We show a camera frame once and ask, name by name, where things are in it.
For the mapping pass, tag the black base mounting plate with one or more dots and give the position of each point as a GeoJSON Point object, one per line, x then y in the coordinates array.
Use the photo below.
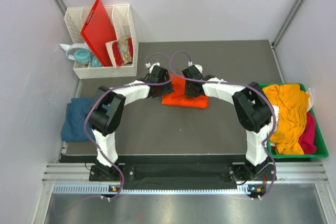
{"type": "Point", "coordinates": [182, 172]}

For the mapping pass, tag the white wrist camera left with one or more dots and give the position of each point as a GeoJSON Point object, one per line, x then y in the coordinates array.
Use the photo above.
{"type": "Point", "coordinates": [150, 66]}

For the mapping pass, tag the orange t shirt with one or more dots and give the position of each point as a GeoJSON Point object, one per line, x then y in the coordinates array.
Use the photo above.
{"type": "Point", "coordinates": [178, 98]}

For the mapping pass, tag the red plastic board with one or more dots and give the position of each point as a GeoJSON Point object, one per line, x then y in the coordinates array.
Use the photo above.
{"type": "Point", "coordinates": [97, 31]}

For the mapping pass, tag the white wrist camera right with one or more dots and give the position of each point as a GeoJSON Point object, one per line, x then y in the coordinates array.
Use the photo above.
{"type": "Point", "coordinates": [199, 67]}

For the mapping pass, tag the green plastic bin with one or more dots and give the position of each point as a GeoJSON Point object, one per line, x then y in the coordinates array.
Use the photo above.
{"type": "Point", "coordinates": [318, 141]}

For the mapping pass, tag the yellow t shirt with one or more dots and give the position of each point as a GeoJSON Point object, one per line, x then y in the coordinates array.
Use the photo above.
{"type": "Point", "coordinates": [292, 118]}

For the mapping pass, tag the folded blue t shirt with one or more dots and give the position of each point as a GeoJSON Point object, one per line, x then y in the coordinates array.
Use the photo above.
{"type": "Point", "coordinates": [73, 127]}

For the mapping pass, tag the magenta t shirt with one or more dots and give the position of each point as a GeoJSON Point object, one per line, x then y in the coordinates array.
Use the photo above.
{"type": "Point", "coordinates": [306, 140]}

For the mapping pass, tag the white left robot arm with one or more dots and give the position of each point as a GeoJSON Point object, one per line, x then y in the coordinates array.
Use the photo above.
{"type": "Point", "coordinates": [105, 112]}

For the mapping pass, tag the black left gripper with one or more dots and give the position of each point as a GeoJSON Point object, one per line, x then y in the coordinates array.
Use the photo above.
{"type": "Point", "coordinates": [167, 89]}

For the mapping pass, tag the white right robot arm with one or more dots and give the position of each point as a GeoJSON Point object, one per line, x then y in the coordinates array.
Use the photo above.
{"type": "Point", "coordinates": [252, 109]}

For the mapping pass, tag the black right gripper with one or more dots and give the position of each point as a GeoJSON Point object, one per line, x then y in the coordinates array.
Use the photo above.
{"type": "Point", "coordinates": [188, 94]}

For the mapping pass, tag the red patterned booklet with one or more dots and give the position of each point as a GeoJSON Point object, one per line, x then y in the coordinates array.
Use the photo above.
{"type": "Point", "coordinates": [120, 52]}

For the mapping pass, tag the grey slotted cable duct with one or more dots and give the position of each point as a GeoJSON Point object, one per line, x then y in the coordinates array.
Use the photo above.
{"type": "Point", "coordinates": [107, 189]}

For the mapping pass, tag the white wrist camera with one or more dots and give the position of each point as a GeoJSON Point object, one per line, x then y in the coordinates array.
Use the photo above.
{"type": "Point", "coordinates": [150, 66]}
{"type": "Point", "coordinates": [199, 67]}

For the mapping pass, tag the white perforated organizer basket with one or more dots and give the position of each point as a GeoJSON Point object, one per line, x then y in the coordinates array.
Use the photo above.
{"type": "Point", "coordinates": [122, 20]}

